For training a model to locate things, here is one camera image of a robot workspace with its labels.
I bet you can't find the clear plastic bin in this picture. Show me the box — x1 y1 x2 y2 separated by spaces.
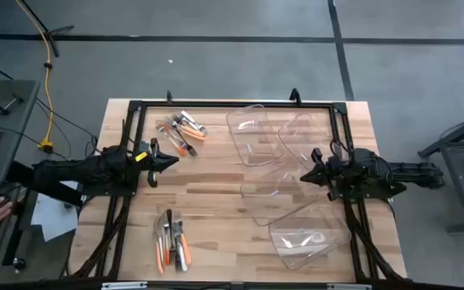
238 163 320 227
268 200 353 271
226 103 286 168
277 112 332 172

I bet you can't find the white paper sheet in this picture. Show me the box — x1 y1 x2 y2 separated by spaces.
30 180 81 242

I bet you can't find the black metal table frame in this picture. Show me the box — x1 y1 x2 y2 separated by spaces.
6 99 409 284

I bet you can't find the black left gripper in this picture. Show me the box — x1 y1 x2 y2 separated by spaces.
133 137 180 189

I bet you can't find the silver aluminium extrusion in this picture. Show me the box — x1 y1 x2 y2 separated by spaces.
101 281 148 290
326 283 373 290

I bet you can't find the wooden-handled fork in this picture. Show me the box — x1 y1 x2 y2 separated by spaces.
173 124 199 158

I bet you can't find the white-handled fork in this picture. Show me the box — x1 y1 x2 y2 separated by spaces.
175 220 189 271
159 219 168 263

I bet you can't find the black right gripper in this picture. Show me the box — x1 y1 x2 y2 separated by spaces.
299 147 352 202

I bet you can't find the yellow cable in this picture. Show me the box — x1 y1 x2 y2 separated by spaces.
14 0 56 155

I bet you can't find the black tripod stand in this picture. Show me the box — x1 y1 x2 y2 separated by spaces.
14 0 76 58

